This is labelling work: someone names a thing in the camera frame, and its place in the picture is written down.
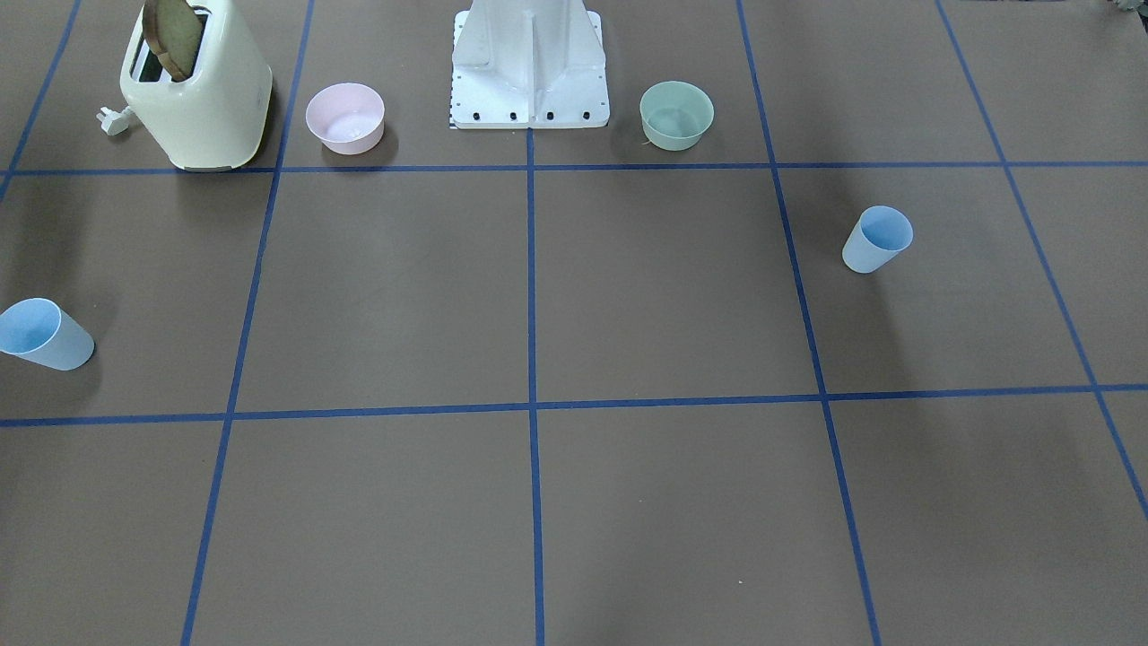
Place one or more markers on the blue cup robot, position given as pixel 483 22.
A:
pixel 39 331
pixel 880 234

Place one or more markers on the cream white toaster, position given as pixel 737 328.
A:
pixel 215 120

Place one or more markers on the green plastic bowl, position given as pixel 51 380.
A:
pixel 675 115

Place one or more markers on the brown bread slice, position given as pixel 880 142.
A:
pixel 173 32

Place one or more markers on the white toaster plug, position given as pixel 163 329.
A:
pixel 115 122

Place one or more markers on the pink plastic bowl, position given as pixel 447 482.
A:
pixel 347 118

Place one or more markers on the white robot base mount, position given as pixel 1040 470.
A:
pixel 528 64

